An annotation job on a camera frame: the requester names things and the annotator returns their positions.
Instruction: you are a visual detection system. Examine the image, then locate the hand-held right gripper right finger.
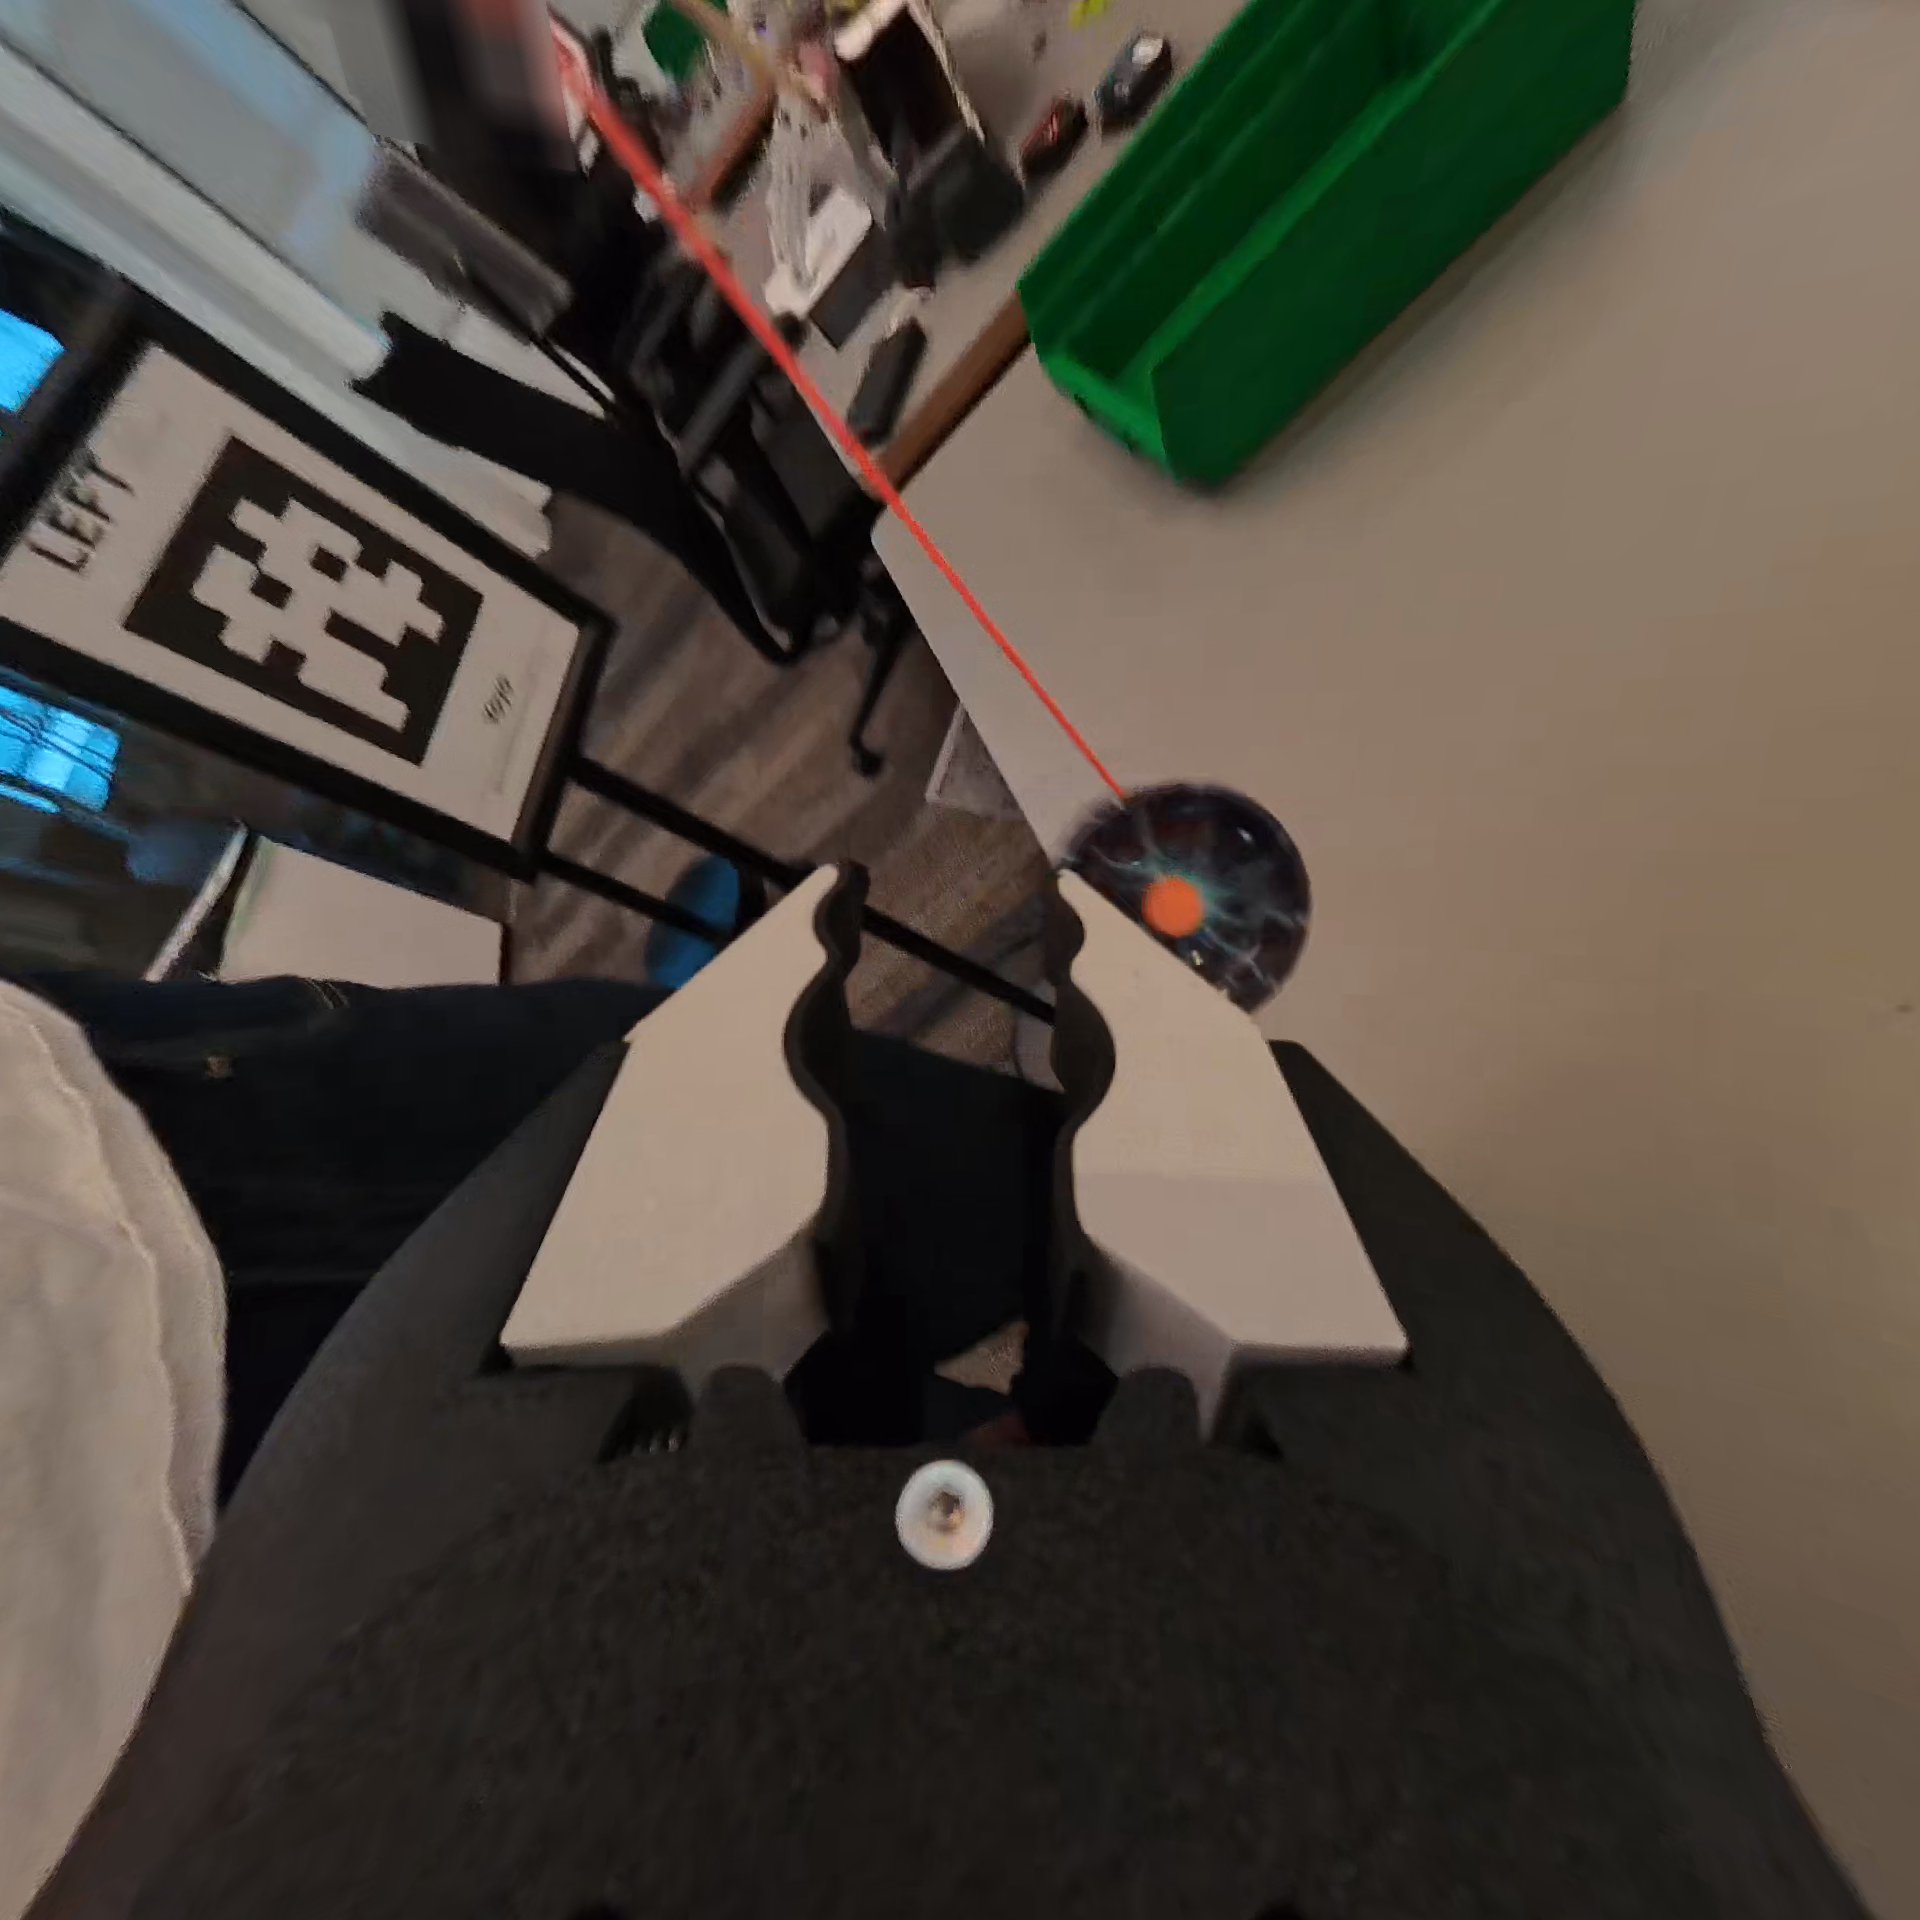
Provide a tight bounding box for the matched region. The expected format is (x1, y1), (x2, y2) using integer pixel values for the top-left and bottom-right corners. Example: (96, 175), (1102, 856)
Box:
(1041, 866), (1413, 1401)

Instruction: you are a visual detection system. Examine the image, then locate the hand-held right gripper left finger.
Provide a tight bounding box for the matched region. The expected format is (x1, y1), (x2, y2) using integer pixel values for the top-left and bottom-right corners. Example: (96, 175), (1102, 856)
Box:
(497, 861), (876, 1376)

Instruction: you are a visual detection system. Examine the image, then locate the dark marbled yoyo orange hub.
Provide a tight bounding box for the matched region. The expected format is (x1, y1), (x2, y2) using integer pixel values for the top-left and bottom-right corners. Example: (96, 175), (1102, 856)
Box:
(1056, 778), (1317, 1017)

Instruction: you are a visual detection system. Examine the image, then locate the red yoyo string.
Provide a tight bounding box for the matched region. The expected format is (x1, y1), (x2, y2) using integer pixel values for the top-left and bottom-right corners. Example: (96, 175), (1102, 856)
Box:
(551, 23), (1134, 805)

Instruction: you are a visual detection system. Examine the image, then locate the blue round object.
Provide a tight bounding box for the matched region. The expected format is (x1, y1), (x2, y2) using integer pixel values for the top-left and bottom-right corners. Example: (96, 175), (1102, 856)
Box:
(644, 855), (748, 981)

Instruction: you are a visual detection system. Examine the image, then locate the person's white shirt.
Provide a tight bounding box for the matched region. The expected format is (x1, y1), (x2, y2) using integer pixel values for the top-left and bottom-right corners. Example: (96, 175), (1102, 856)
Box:
(0, 978), (230, 1920)

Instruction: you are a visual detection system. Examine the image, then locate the large marker sign on stand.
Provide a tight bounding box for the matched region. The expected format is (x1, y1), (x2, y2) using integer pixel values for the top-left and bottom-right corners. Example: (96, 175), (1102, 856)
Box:
(0, 333), (616, 885)

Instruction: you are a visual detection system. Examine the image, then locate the large green plastic bin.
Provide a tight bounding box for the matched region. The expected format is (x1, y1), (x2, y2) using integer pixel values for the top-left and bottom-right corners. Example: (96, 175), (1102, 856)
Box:
(1016, 0), (1640, 492)

